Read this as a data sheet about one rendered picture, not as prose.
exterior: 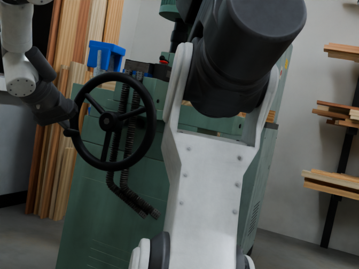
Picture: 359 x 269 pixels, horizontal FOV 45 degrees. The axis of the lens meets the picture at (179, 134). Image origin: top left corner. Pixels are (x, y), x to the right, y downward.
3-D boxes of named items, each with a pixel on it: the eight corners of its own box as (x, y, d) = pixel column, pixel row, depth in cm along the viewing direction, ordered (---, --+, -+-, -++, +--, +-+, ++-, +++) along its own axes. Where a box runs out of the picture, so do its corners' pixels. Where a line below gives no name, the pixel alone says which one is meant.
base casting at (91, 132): (78, 139, 152) (83, 113, 152) (151, 141, 205) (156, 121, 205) (196, 170, 135) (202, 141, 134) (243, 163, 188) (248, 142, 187)
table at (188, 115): (51, 96, 145) (54, 78, 145) (101, 104, 174) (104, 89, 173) (222, 134, 122) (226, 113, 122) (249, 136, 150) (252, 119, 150)
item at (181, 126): (88, 115, 151) (91, 104, 151) (120, 118, 170) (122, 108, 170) (195, 140, 135) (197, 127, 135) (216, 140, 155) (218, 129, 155)
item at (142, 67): (122, 72, 136) (125, 55, 136) (138, 77, 146) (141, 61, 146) (158, 79, 131) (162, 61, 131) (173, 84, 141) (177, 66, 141)
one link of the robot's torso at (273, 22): (313, 51, 56) (315, -54, 63) (216, 29, 55) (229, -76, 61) (243, 128, 82) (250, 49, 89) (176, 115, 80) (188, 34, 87)
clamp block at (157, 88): (110, 100, 136) (116, 71, 136) (132, 103, 149) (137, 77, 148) (152, 108, 131) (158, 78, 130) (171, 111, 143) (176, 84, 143)
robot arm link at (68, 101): (35, 135, 120) (11, 111, 110) (36, 107, 125) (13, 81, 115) (78, 123, 118) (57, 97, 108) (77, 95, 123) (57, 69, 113)
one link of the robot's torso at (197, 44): (274, 97, 69) (278, 34, 73) (191, 79, 67) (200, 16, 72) (247, 127, 81) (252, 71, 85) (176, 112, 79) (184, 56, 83)
